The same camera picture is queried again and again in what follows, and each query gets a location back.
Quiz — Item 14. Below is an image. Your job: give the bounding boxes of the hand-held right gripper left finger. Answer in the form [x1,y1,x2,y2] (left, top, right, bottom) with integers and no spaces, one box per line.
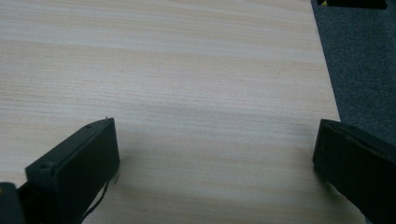
[18,117,121,224]

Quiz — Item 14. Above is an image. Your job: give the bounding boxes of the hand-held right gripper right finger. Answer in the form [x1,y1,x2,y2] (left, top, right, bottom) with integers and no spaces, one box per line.
[312,119,396,224]

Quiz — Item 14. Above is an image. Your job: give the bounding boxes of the black stand base, yellow stripes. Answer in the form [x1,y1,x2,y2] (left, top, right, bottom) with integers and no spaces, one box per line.
[317,0,389,10]

